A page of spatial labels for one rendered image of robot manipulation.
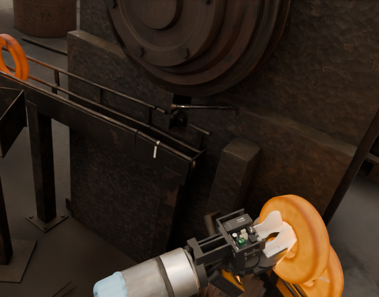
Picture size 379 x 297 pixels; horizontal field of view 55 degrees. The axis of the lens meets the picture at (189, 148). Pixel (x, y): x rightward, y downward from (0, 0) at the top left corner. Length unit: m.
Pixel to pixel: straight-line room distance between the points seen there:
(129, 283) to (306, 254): 0.29
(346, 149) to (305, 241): 0.35
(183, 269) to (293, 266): 0.21
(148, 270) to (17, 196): 1.41
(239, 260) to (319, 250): 0.14
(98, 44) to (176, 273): 0.85
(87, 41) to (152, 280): 0.87
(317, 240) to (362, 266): 1.38
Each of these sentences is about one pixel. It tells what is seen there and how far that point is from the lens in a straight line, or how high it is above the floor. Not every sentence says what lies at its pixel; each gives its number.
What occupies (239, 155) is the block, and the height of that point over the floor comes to 0.80.
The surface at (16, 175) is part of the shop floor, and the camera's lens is 2.05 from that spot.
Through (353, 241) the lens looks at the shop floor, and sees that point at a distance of 2.11.
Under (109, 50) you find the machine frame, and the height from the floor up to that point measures 0.87.
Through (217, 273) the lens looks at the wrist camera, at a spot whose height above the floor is 0.81.
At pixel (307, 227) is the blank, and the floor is 0.89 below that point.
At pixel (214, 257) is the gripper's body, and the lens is 0.58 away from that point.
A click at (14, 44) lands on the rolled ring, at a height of 0.78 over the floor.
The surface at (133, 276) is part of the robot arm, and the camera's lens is 0.58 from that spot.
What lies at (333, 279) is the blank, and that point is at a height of 0.76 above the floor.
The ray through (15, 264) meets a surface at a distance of 1.65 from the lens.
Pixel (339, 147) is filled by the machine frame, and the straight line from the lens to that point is 0.94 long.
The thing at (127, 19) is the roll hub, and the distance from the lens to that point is 0.88.
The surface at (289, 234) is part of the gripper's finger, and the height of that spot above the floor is 0.87.
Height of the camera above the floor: 1.29
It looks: 34 degrees down
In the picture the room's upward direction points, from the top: 12 degrees clockwise
